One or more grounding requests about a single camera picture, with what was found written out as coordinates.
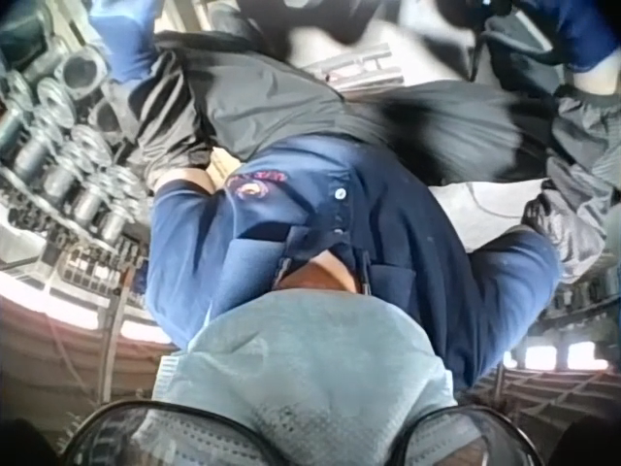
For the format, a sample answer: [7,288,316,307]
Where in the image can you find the person's left hand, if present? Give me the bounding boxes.
[88,0,159,84]

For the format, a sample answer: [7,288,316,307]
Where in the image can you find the person's right hand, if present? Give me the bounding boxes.
[521,0,621,75]

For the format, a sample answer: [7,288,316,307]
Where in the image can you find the heap of metal flanged cylinders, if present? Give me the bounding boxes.
[0,0,147,253]

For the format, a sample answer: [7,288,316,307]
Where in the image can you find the person's legs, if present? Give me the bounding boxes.
[212,48,539,191]

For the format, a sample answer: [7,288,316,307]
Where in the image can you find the metal grid crate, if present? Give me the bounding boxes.
[0,169,152,305]

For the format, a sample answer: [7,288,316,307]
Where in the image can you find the white printed carton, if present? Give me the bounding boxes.
[290,40,407,94]

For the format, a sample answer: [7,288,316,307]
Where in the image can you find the metal frame structure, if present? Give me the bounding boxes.
[479,285,621,418]

